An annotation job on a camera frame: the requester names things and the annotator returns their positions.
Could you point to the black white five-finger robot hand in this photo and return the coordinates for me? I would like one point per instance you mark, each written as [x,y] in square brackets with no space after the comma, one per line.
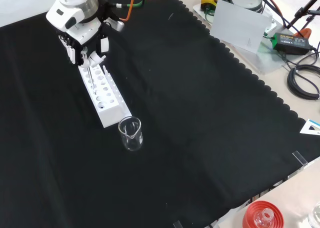
[83,34]

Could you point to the clear glass rod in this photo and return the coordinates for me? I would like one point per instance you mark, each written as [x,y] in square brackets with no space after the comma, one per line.
[91,79]

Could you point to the white test tube rack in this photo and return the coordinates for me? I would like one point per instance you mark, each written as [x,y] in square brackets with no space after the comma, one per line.
[108,113]

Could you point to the clear glass beaker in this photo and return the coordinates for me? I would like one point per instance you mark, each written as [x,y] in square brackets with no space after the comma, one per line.
[131,140]

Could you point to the black bench cloth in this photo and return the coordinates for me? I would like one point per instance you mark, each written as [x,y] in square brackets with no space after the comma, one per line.
[190,128]

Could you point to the pale white board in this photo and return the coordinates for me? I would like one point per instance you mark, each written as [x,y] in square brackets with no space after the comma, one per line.
[237,25]

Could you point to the black power adapter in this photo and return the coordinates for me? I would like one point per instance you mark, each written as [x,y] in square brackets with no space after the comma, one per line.
[291,44]

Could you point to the clear acrylic cloth clamp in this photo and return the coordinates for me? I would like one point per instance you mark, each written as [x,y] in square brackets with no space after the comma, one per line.
[300,158]
[177,224]

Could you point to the black tripod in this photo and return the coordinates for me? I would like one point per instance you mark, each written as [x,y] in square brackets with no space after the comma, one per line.
[303,9]

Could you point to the orange clamp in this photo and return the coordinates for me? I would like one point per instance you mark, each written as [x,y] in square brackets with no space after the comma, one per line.
[305,33]

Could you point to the clear triangle ruler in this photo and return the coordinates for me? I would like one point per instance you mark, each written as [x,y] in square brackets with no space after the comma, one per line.
[307,130]

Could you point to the small clear glass flask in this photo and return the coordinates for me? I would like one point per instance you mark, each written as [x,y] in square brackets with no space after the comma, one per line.
[263,219]

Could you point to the clear glass vessel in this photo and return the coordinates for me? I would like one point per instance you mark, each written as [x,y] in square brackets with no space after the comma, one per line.
[315,216]

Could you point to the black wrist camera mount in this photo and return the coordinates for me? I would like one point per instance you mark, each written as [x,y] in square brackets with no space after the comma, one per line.
[103,11]

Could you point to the clear base plate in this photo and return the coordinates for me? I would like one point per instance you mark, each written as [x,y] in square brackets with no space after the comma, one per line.
[268,61]

